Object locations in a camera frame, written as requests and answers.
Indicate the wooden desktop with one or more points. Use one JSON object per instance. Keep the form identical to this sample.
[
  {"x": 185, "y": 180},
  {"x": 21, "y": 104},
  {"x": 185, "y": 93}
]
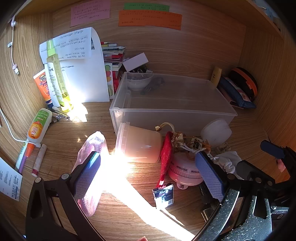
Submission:
[{"x": 64, "y": 139}]

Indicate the white bowl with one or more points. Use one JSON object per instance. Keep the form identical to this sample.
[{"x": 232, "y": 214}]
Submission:
[{"x": 138, "y": 82}]

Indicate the dark small object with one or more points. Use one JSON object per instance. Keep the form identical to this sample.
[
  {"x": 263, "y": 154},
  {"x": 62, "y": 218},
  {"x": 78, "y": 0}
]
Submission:
[{"x": 155, "y": 84}]

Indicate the yellow tube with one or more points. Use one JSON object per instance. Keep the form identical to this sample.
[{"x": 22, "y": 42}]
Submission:
[{"x": 216, "y": 76}]

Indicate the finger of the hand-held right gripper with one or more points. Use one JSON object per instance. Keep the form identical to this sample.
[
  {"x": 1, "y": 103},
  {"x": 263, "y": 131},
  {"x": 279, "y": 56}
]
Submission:
[
  {"x": 244, "y": 169},
  {"x": 271, "y": 148}
]

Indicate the translucent pink tub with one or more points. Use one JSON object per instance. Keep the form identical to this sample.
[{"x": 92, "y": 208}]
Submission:
[{"x": 138, "y": 143}]

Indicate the orange sunscreen tube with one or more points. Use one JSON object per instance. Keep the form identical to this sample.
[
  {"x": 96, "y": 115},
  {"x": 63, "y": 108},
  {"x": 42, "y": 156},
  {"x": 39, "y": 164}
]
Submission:
[{"x": 42, "y": 88}]

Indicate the black orange zip case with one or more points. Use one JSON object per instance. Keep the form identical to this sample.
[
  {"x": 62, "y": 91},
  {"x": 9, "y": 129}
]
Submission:
[{"x": 247, "y": 81}]

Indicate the fruit sticker sheet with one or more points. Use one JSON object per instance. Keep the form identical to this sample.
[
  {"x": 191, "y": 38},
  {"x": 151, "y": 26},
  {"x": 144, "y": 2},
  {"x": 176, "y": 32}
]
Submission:
[{"x": 109, "y": 78}]

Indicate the small beige eraser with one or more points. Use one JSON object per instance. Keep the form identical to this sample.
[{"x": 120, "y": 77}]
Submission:
[{"x": 223, "y": 148}]

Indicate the clear plastic storage box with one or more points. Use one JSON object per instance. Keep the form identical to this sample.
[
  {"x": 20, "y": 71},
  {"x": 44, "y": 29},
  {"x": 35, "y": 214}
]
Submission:
[{"x": 175, "y": 104}]

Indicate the orange paper note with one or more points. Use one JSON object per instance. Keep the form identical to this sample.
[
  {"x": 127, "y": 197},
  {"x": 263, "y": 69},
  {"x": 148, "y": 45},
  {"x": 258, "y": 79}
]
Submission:
[{"x": 150, "y": 20}]

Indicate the white cloth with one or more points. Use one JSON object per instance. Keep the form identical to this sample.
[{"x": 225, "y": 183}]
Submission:
[{"x": 230, "y": 162}]

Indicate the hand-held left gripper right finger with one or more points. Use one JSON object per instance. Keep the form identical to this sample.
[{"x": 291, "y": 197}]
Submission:
[{"x": 209, "y": 176}]

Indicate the white orange glue bottle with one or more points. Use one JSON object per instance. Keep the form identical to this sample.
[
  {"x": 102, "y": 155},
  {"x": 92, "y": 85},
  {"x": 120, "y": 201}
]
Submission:
[{"x": 39, "y": 126}]

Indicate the stack of booklets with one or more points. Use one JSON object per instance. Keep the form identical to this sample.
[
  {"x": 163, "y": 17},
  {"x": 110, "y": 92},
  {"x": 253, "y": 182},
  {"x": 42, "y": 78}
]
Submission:
[{"x": 113, "y": 54}]

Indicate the yellow-green spray bottle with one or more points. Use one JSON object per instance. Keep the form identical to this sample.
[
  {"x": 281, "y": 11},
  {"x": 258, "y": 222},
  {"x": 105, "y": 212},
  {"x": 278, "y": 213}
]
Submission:
[{"x": 59, "y": 78}]

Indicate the white pink lip balm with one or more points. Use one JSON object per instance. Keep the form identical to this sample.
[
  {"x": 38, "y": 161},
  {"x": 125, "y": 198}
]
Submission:
[{"x": 39, "y": 160}]

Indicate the white receipt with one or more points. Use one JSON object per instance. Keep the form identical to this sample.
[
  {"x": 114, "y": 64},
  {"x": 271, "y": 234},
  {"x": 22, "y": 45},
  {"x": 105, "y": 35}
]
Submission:
[{"x": 9, "y": 178}]

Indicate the red pouch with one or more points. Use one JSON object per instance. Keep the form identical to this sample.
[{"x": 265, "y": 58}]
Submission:
[{"x": 167, "y": 157}]

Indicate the mahjong tile charm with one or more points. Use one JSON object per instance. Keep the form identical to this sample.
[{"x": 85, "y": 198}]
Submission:
[{"x": 195, "y": 144}]

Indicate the pink paper note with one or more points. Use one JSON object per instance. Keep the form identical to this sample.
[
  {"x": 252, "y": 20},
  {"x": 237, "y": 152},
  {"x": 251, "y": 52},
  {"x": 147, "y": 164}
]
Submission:
[{"x": 90, "y": 12}]

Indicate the small black box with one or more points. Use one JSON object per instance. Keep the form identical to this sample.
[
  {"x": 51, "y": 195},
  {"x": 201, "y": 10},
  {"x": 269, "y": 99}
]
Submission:
[{"x": 163, "y": 195}]

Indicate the green paper note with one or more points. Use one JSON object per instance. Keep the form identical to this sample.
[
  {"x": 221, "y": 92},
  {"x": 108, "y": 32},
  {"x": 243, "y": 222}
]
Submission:
[{"x": 146, "y": 7}]

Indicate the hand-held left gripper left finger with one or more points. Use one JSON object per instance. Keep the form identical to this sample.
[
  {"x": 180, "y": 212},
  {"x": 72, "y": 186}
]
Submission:
[{"x": 89, "y": 176}]

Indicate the silver pen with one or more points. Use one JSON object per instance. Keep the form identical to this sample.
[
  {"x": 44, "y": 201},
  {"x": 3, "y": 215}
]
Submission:
[{"x": 60, "y": 110}]

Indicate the small white box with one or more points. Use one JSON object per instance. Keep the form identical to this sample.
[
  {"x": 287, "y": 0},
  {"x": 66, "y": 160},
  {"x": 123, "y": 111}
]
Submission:
[{"x": 135, "y": 61}]

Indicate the pink round container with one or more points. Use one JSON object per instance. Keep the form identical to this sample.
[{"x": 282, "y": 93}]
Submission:
[{"x": 182, "y": 171}]

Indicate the pile of binder clips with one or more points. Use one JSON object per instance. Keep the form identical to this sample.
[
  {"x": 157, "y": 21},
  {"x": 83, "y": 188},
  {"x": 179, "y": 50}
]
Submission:
[{"x": 141, "y": 69}]

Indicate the white paper sheet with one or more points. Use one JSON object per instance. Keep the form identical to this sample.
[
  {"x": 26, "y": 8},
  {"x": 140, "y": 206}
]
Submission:
[{"x": 92, "y": 69}]

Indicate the orange purple highlighter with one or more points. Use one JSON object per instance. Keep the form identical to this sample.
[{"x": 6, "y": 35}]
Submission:
[{"x": 25, "y": 155}]

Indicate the blue fabric pouch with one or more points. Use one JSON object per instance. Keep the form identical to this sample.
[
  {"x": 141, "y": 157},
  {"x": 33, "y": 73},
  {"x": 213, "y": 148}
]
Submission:
[{"x": 235, "y": 92}]

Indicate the white tube with green print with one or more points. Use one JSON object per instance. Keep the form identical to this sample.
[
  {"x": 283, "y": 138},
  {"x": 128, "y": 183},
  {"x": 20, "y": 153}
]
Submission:
[{"x": 52, "y": 83}]

